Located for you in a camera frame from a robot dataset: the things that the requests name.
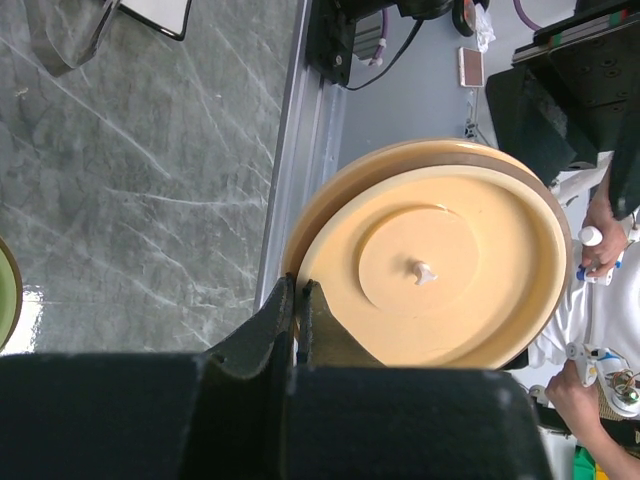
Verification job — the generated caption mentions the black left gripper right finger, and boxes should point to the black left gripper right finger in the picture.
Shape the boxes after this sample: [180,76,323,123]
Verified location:
[287,282,551,479]

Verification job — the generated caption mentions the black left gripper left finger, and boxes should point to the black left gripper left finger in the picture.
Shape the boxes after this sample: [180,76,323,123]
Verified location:
[1,276,294,479]

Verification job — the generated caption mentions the beige round lunch box lid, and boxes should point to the beige round lunch box lid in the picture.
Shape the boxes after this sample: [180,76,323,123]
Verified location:
[282,139,572,369]

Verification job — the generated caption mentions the green round lunch box lid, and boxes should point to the green round lunch box lid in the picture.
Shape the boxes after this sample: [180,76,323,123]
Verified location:
[1,239,23,350]

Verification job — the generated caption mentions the metal serving tongs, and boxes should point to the metal serving tongs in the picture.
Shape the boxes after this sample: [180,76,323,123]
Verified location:
[23,1,120,77]

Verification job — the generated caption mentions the brown card box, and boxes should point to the brown card box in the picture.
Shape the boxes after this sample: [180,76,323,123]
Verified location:
[458,47,485,88]

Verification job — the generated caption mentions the person's hand lower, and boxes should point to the person's hand lower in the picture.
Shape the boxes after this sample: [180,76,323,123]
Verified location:
[545,360,602,438]

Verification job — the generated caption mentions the person's hand upper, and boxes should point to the person's hand upper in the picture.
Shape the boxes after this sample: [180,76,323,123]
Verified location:
[581,168,628,277]

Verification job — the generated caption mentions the white square plate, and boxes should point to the white square plate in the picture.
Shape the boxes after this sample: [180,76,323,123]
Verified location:
[119,0,192,41]

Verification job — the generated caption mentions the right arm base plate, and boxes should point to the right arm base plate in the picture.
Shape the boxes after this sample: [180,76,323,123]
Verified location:
[305,0,394,87]

